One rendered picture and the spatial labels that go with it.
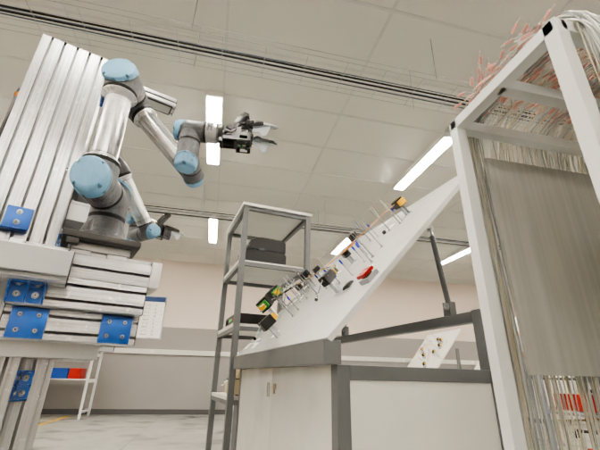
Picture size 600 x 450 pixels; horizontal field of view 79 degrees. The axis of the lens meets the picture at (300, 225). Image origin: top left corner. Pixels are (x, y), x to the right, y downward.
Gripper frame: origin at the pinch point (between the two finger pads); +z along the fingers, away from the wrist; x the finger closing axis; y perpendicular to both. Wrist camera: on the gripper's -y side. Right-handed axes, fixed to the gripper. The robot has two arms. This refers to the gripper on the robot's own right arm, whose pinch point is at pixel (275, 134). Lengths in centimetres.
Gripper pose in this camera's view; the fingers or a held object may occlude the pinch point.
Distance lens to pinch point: 136.8
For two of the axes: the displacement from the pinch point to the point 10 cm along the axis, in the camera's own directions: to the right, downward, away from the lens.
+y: 0.0, 8.6, -5.1
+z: 9.9, 0.7, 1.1
